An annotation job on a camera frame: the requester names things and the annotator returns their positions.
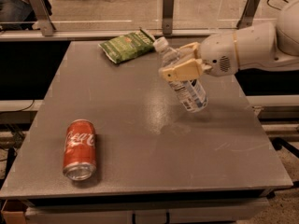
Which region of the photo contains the clear plastic water bottle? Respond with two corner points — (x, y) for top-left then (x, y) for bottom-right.
(153, 37), (207, 113)

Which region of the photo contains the metal bracket post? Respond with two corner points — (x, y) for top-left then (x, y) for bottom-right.
(236, 0), (261, 29)
(162, 0), (175, 35)
(29, 0), (54, 36)

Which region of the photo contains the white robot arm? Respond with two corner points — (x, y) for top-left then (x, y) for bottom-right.
(159, 0), (299, 81)

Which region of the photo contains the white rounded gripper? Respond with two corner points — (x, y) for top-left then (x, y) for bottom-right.
(159, 32), (238, 81)

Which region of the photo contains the middle metal bracket post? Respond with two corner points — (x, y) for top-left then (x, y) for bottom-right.
(162, 0), (175, 35)

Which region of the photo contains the red Coca-Cola can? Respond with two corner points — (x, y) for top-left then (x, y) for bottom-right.
(63, 119), (96, 181)

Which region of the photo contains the right metal bracket post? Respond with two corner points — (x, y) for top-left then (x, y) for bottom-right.
(236, 0), (261, 29)

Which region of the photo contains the cardboard box corner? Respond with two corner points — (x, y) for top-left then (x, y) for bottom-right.
(1, 200), (27, 224)

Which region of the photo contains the green chip bag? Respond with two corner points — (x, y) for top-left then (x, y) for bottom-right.
(99, 29), (155, 64)

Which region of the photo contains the white table drawer front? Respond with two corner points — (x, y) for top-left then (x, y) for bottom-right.
(25, 198), (269, 224)

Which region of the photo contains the left metal bracket post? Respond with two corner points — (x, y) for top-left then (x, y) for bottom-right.
(29, 0), (54, 36)

